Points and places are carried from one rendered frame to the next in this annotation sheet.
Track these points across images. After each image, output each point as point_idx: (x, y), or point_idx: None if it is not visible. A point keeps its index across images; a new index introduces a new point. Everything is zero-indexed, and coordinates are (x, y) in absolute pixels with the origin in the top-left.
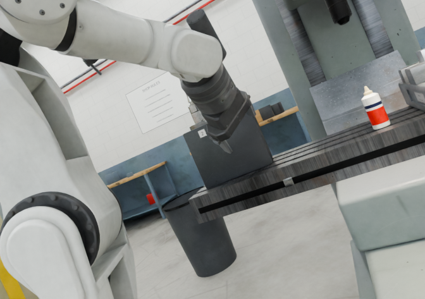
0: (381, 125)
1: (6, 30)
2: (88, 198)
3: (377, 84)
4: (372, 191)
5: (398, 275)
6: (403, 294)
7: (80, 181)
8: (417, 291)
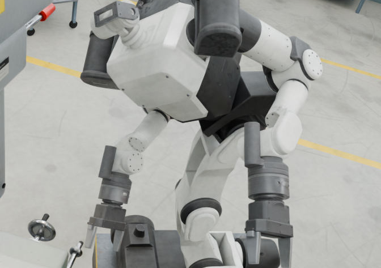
0: None
1: None
2: (179, 186)
3: None
4: (33, 264)
5: (49, 262)
6: (56, 251)
7: (183, 181)
8: (50, 250)
